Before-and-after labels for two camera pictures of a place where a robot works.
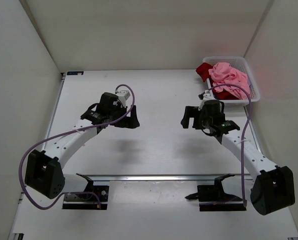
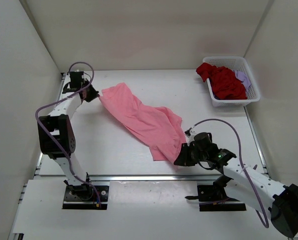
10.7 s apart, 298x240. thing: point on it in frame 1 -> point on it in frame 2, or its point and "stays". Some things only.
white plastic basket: [240, 63] stays
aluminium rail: [167, 177] stays
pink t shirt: [222, 73] -> [155, 126]
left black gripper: [131, 122] -> [94, 94]
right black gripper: [192, 112] -> [184, 159]
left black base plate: [87, 201] stays
